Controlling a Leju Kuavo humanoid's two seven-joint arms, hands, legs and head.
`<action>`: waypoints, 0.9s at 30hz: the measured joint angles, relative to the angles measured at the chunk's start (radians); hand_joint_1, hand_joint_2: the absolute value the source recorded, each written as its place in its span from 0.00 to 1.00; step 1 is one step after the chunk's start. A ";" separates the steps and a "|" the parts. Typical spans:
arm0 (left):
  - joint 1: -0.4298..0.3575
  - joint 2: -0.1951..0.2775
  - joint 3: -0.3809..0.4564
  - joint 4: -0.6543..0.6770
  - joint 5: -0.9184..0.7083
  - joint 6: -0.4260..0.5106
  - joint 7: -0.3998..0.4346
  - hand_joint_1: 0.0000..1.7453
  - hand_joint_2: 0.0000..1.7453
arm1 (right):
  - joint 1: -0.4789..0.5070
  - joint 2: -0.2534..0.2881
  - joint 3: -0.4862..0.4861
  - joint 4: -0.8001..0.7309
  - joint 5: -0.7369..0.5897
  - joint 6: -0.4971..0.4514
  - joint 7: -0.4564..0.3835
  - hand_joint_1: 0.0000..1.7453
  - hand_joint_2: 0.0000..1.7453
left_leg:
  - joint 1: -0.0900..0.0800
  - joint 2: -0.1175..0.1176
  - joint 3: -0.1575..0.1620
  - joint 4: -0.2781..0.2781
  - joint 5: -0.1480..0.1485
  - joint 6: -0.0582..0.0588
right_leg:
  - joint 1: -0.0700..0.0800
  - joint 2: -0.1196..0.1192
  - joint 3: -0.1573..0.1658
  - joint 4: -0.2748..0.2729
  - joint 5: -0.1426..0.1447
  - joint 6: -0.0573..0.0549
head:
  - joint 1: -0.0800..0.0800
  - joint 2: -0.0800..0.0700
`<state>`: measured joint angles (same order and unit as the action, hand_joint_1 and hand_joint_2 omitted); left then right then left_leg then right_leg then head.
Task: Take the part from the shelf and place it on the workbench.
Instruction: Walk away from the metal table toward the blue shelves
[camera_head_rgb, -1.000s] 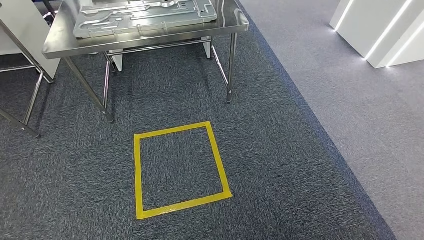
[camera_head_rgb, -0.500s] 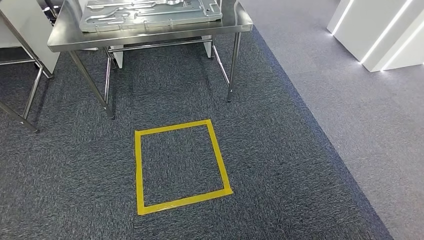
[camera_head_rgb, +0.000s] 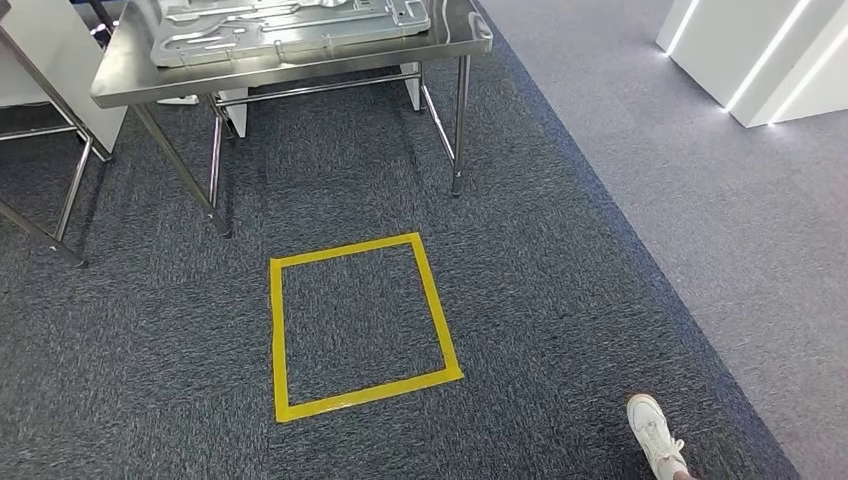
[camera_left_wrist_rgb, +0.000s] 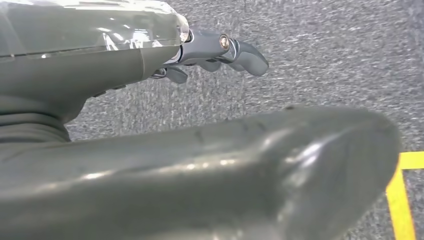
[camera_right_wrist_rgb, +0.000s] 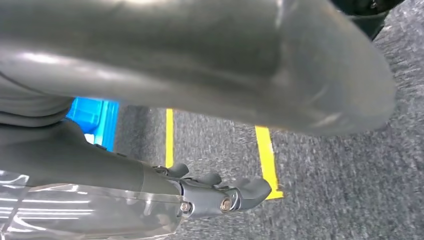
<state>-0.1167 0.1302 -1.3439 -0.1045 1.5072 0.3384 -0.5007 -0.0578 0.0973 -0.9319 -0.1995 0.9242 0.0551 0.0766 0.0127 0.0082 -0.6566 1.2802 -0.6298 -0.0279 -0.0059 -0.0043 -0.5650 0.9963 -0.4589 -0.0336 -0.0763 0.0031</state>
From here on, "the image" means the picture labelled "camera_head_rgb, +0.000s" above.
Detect steel workbench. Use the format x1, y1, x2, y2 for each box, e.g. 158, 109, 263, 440
90, 0, 495, 238

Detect white cabinet with light strips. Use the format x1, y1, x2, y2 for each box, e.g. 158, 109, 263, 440
655, 0, 848, 128

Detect stamped galvanized metal plate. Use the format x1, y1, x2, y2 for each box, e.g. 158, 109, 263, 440
150, 0, 432, 69

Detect black pole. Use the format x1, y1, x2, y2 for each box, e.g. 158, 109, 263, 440
86, 0, 117, 38

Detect person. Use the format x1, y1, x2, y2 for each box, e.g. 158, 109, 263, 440
625, 394, 700, 480

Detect white partition panel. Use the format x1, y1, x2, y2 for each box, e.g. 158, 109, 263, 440
0, 0, 128, 154

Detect steel table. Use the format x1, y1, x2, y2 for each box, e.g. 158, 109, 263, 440
0, 26, 114, 270

